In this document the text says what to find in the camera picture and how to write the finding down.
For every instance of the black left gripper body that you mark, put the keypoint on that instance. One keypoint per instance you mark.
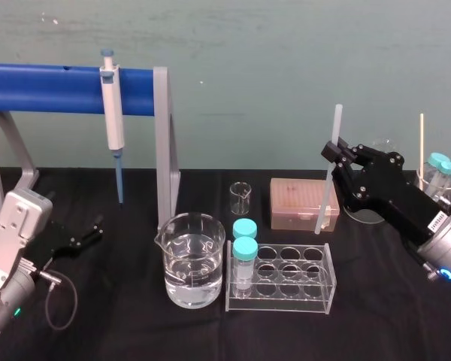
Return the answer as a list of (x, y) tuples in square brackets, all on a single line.
[(54, 242)]

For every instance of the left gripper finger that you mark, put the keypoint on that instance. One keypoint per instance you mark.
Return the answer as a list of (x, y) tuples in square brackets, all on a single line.
[(84, 244), (94, 226)]

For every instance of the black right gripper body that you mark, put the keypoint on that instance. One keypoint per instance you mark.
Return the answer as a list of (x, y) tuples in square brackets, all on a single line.
[(387, 188)]

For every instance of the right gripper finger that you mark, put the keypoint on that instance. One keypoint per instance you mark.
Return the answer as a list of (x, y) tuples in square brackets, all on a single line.
[(346, 180), (362, 153)]

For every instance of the white translucent stirring rod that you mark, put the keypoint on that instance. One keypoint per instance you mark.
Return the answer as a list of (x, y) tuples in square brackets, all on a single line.
[(325, 195)]

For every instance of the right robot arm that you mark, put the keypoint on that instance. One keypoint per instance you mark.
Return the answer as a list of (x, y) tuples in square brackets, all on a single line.
[(445, 252)]

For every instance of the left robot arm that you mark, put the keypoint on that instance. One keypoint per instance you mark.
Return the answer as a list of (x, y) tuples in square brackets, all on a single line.
[(11, 244)]

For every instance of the glass beaker holding tubes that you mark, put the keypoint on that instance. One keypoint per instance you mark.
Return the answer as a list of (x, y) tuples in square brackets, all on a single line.
[(422, 180)]

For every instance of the thin wooden stick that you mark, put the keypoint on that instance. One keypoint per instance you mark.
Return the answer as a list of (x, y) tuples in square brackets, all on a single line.
[(421, 143)]

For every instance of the brown pipette tip box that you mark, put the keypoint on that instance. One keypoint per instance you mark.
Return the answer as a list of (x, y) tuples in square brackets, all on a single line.
[(293, 203)]

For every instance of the grey stand leg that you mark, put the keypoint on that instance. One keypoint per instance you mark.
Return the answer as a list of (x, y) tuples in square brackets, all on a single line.
[(164, 150), (11, 150)]

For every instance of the large glass beaker with water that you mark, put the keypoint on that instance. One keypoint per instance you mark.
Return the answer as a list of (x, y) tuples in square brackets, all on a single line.
[(191, 263)]

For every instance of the black table cloth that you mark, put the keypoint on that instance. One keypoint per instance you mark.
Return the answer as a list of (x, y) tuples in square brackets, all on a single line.
[(135, 338)]

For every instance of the small empty glass beaker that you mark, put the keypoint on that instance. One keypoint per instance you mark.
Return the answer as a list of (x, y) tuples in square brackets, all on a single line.
[(241, 199)]

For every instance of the white blue pipette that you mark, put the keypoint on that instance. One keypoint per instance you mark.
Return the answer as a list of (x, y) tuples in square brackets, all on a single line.
[(112, 113)]

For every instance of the clear acrylic tube rack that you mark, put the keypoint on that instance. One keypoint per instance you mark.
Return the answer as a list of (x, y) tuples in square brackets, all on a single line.
[(304, 297)]

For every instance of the blue stand tube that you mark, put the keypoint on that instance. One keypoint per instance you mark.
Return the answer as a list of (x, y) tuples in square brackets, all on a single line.
[(60, 88)]

